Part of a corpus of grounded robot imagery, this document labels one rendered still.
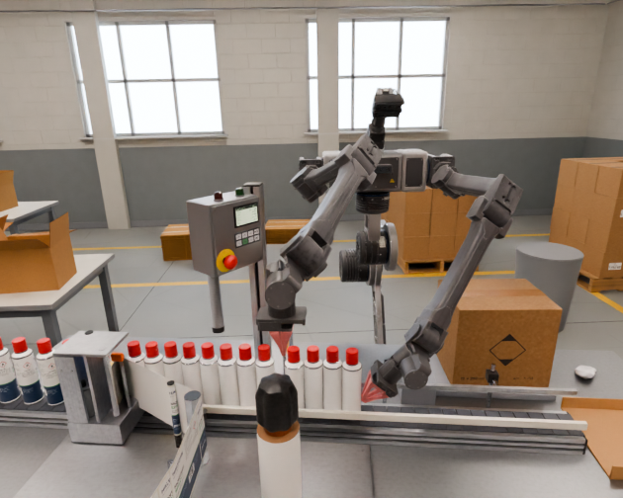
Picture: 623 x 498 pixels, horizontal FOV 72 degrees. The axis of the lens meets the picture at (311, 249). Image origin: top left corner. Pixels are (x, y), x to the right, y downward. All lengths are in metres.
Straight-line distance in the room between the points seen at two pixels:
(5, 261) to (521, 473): 2.48
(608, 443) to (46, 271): 2.51
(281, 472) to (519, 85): 6.76
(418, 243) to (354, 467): 3.67
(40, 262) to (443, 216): 3.56
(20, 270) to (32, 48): 5.02
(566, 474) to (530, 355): 0.34
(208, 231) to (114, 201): 5.98
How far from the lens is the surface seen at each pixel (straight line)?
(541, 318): 1.45
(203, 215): 1.09
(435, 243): 4.70
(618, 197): 4.60
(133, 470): 1.22
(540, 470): 1.32
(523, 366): 1.51
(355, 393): 1.21
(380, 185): 1.69
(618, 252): 4.79
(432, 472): 1.23
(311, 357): 1.17
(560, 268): 3.58
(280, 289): 0.79
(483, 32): 7.09
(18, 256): 2.72
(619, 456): 1.44
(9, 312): 2.72
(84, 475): 1.26
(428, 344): 1.14
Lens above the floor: 1.69
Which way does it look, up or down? 18 degrees down
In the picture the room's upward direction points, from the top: 1 degrees counter-clockwise
